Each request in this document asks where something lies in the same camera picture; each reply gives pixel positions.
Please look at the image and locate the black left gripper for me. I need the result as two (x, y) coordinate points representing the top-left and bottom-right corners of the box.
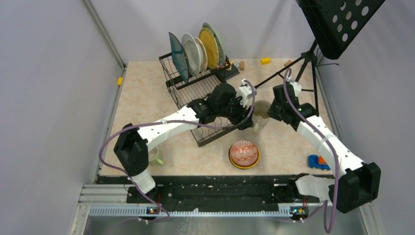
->
(217, 92), (254, 130)

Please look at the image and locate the beige mug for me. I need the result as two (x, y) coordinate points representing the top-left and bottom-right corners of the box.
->
(252, 100), (271, 132)

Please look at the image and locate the black wire dish rack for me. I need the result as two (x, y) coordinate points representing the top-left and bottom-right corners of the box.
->
(159, 53), (235, 147)

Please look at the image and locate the light green flower plate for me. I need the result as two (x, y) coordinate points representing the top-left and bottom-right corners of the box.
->
(203, 23), (226, 66)

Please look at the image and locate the white plate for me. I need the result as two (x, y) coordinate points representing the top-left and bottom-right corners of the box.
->
(181, 34), (203, 76)

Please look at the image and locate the dark teal square plate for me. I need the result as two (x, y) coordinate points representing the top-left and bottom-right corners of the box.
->
(168, 32), (189, 83)

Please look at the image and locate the cream floral plate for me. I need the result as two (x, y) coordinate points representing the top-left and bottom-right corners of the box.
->
(194, 38), (208, 72)

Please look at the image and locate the yellow bamboo pattern plate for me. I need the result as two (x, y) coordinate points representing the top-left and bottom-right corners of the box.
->
(199, 27), (219, 70)

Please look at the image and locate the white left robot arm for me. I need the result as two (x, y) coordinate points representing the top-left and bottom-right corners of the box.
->
(114, 79), (257, 202)

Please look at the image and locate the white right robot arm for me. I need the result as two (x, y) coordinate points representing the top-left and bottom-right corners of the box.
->
(268, 83), (381, 213)

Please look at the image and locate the small wooden block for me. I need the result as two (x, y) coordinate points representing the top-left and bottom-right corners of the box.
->
(239, 61), (245, 71)

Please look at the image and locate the brown wooden block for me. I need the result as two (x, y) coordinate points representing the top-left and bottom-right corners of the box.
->
(284, 60), (293, 67)

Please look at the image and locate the clear round lid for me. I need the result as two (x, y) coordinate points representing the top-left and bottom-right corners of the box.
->
(246, 58), (256, 66)

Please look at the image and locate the yellow lego block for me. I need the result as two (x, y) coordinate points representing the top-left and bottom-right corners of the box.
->
(260, 57), (271, 65)

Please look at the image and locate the red patterned bowl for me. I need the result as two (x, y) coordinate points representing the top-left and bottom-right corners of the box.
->
(229, 140), (260, 166)

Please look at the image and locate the blue toy car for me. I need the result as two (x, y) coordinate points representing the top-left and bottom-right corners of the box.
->
(307, 155), (330, 171)

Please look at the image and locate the yellow bowl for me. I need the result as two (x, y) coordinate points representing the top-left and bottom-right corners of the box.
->
(229, 156), (260, 169)

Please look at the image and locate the green white mug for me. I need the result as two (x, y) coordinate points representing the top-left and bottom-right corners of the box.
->
(148, 146), (165, 165)

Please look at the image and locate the black music stand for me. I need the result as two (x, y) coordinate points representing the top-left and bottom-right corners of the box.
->
(255, 0), (383, 110)

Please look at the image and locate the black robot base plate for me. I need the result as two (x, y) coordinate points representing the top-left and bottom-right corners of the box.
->
(97, 174), (320, 217)

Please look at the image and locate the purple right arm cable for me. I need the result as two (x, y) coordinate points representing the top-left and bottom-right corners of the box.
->
(282, 67), (341, 234)

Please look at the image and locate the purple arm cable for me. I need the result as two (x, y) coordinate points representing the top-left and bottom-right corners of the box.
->
(98, 78), (257, 224)
(282, 67), (341, 234)

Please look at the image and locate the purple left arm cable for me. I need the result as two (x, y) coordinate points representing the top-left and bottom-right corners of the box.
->
(98, 78), (257, 224)

